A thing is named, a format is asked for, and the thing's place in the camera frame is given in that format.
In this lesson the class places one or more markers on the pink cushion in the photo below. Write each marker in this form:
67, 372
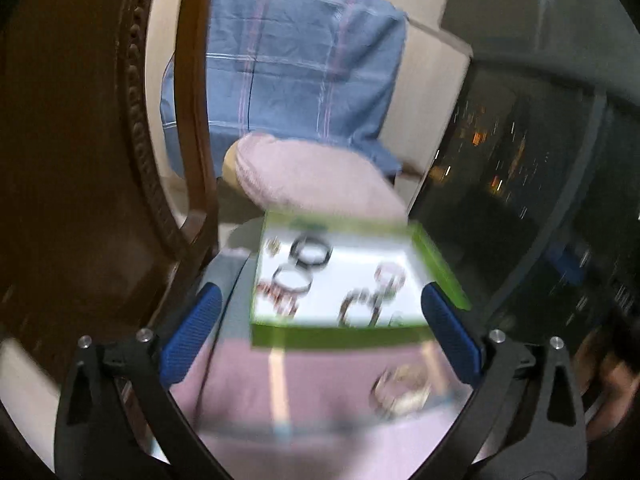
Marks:
320, 180

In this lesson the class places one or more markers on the green cardboard box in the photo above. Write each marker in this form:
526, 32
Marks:
345, 285

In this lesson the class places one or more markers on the glass balcony window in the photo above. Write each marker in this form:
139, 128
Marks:
525, 185

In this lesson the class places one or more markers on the blue plaid cloth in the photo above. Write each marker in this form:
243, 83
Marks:
300, 60

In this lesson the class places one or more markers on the carved wooden chair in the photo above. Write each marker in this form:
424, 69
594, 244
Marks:
90, 135

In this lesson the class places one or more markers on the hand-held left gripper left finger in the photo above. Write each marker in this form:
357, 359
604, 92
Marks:
192, 330

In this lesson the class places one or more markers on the clear bangle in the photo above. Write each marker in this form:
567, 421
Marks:
400, 391

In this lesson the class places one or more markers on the silver bangle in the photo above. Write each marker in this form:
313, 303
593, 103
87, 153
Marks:
292, 280

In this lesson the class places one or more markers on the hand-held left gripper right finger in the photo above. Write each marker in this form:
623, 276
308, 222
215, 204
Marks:
450, 330

